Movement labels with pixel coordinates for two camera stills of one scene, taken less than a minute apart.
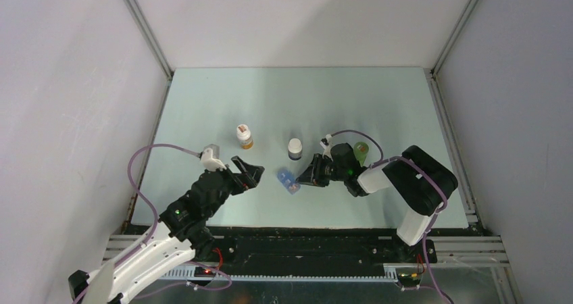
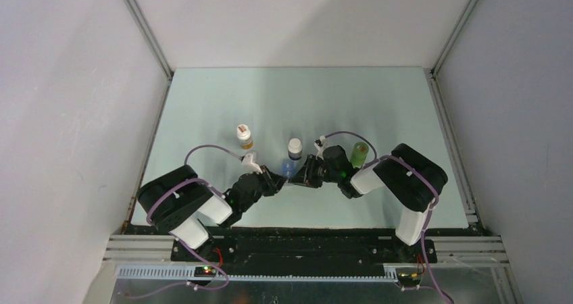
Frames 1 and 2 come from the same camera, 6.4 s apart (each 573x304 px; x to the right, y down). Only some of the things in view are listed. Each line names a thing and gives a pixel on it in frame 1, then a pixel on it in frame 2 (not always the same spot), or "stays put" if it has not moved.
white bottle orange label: (244, 135) stays put
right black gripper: (312, 174) stays put
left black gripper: (248, 177) -> (273, 182)
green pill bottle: (361, 150) stays put
